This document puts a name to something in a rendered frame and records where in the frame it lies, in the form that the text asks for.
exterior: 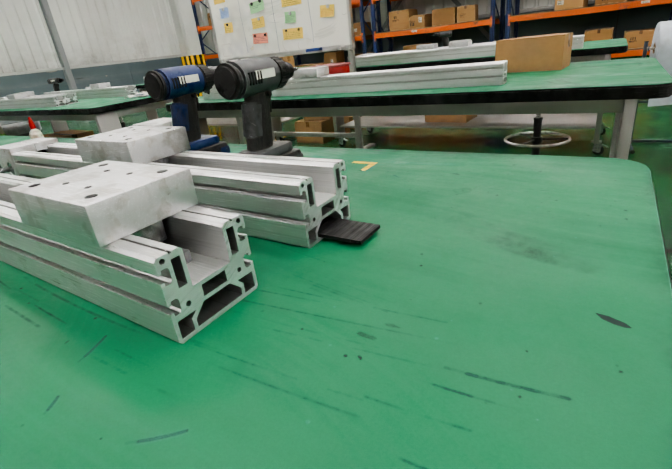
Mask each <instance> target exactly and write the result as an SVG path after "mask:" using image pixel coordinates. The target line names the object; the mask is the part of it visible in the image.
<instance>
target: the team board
mask: <svg viewBox="0 0 672 469"><path fill-rule="evenodd" d="M207 4H208V9H209V13H210V18H211V23H212V28H213V33H214V38H215V42H216V47H217V52H218V57H219V62H220V63H221V64H222V63H226V62H228V61H235V60H243V59H250V58H258V57H271V56H275V57H276V56H278V57H284V56H294V55H303V54H312V53H321V52H330V51H339V50H348V60H349V62H350V64H349V70H350V73H352V72H356V61H355V50H354V49H355V39H354V27H353V16H352V4H351V0H207ZM354 125H355V133H331V132H274V134H275V136H295V137H342V138H355V142H356V148H359V149H372V148H373V147H375V146H376V143H369V144H368V145H366V146H363V137H362V130H361V119H360V116H354Z"/></svg>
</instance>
